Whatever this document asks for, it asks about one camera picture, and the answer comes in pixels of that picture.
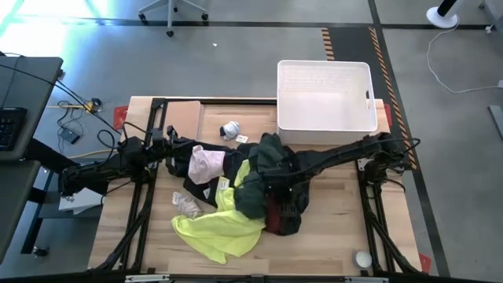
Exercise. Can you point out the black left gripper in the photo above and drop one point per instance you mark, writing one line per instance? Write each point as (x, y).
(163, 145)

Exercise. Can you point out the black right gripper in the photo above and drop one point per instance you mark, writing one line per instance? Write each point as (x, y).
(292, 200)

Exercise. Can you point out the maroon garment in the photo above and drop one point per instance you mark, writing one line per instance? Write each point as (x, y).
(273, 216)

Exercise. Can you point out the dark green garment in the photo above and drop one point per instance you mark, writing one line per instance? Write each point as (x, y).
(251, 200)

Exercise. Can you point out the pink garment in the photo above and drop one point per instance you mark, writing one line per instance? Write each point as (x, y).
(204, 165)

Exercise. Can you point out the white sock with tag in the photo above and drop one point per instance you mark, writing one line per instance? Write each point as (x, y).
(188, 206)

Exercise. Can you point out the gray white sock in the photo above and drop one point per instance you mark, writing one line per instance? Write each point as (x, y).
(230, 130)

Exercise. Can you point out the black jeans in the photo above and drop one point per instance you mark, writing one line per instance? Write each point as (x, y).
(232, 157)

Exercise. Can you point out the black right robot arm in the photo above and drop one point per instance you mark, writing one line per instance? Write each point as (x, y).
(346, 153)

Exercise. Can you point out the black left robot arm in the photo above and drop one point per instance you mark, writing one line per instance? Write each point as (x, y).
(90, 169)

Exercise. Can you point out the red corner clamp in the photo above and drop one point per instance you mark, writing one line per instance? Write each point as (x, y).
(120, 117)
(425, 263)
(388, 116)

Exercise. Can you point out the white paper tag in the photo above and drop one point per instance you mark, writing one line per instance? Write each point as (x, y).
(242, 138)

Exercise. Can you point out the neon yellow garment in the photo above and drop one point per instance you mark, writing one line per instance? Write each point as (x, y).
(220, 236)

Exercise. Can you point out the gray tape roll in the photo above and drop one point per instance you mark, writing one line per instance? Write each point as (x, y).
(363, 259)

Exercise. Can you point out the black power adapter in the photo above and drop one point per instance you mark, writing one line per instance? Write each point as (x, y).
(69, 136)

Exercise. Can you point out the white printed box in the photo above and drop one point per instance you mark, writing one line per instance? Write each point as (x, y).
(84, 200)

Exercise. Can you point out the white plastic laundry basket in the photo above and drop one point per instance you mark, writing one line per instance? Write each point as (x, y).
(326, 102)

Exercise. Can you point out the black desk support beam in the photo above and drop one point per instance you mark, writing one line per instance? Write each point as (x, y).
(43, 153)

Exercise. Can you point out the office chair base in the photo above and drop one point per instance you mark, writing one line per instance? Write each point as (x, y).
(170, 15)

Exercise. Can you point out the gray desk top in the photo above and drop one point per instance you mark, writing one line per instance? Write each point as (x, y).
(27, 82)
(13, 204)

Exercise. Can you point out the black keyboard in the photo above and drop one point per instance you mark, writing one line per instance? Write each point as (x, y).
(12, 127)

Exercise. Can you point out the black caster wheel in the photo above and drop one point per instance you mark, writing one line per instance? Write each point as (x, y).
(40, 252)

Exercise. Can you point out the white black tower fan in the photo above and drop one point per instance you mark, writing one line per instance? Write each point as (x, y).
(442, 17)

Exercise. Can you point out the black aluminium table frame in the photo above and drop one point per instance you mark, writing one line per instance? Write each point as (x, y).
(220, 101)

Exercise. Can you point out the white metal bracket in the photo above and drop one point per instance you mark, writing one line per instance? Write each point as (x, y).
(147, 278)
(365, 280)

